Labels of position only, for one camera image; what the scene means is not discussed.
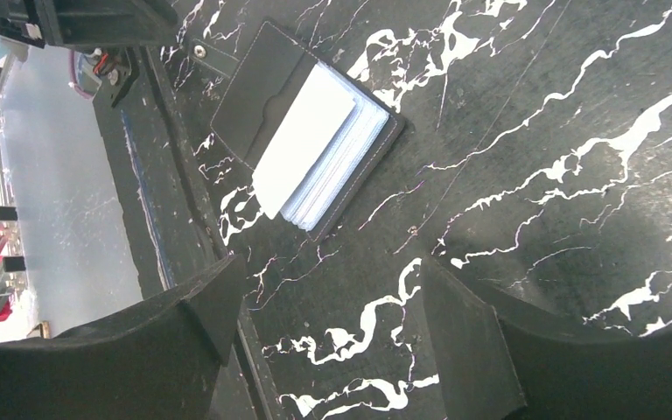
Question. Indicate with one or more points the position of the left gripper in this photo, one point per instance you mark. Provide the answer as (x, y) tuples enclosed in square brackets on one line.
[(112, 29)]

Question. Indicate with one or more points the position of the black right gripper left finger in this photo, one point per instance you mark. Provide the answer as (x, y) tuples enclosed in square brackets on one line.
[(157, 359)]

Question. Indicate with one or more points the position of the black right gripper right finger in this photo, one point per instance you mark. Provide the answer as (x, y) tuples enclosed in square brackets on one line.
[(498, 357)]

